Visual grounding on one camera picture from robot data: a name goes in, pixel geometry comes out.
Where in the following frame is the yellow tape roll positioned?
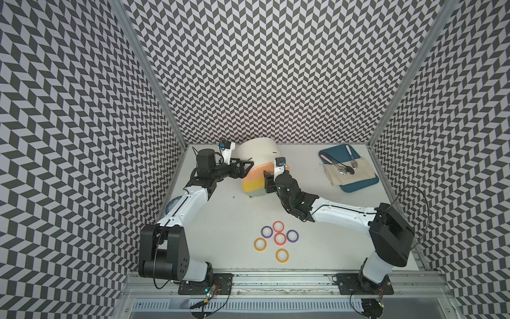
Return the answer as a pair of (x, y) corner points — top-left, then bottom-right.
(276, 249), (290, 263)
(254, 237), (267, 252)

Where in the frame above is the white round drawer cabinet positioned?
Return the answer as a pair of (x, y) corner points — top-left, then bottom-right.
(233, 137), (290, 198)

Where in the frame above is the orange top drawer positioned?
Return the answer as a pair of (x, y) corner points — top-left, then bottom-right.
(243, 162), (274, 182)

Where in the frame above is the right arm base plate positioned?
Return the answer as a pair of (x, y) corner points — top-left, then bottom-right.
(333, 272), (394, 296)

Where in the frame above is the purple tape roll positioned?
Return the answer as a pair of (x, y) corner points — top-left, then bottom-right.
(261, 226), (274, 239)
(286, 229), (300, 243)

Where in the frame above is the aluminium front rail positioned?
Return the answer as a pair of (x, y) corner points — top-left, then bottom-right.
(120, 270), (454, 299)

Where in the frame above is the pink handled spoon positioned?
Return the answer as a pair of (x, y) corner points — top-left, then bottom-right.
(320, 154), (347, 175)

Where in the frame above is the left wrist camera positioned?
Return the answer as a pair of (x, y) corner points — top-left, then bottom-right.
(219, 139), (236, 165)

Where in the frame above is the white handled spoon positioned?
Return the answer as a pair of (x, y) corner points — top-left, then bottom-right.
(346, 145), (358, 170)

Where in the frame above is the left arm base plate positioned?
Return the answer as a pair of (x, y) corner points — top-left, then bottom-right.
(178, 273), (234, 296)

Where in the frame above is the beige folded cloth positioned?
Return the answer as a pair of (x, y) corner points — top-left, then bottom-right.
(324, 158), (376, 186)

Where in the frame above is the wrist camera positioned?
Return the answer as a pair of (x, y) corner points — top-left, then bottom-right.
(273, 157), (287, 179)
(219, 139), (236, 165)

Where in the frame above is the yellow drawer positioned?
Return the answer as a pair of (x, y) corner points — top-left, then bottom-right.
(242, 176), (266, 198)

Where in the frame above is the red tape roll upper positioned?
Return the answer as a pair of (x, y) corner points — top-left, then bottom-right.
(272, 221), (285, 233)

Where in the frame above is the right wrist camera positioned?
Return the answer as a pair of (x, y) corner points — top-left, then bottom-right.
(273, 157), (287, 179)

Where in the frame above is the teal tray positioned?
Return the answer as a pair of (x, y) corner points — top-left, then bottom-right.
(318, 144), (379, 193)

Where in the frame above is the red tape roll lower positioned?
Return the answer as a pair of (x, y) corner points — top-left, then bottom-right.
(274, 233), (287, 246)

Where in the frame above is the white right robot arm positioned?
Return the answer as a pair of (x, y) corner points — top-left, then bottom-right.
(264, 171), (415, 288)

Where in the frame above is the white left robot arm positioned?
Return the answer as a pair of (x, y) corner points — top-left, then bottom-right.
(138, 149), (254, 284)

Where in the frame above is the black handled spoon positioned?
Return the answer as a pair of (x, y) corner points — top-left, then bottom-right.
(323, 153), (355, 175)

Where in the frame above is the red tape roll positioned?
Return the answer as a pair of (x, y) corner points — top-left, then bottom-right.
(274, 233), (287, 246)
(272, 221), (285, 233)

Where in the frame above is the blue patterned bowl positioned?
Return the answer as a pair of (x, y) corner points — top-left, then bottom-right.
(165, 196), (181, 215)

